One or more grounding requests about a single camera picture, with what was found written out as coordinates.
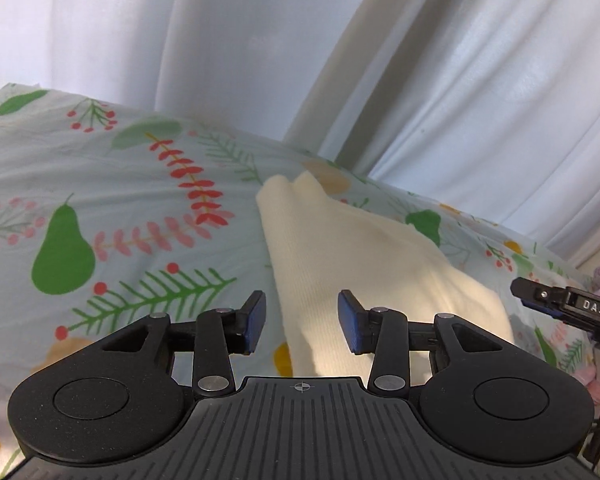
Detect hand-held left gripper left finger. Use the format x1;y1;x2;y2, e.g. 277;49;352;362
102;290;267;399

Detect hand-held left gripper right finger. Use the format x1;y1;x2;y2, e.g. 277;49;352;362
337;289;508;400

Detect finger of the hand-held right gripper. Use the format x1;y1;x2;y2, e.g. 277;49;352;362
510;276;571;319

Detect cream knit sweater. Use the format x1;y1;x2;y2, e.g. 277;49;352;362
256;170;516;378

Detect floral printed bedsheet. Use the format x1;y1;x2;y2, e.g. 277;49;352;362
0;82;600;480

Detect white curtain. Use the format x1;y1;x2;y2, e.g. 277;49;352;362
0;0;600;271

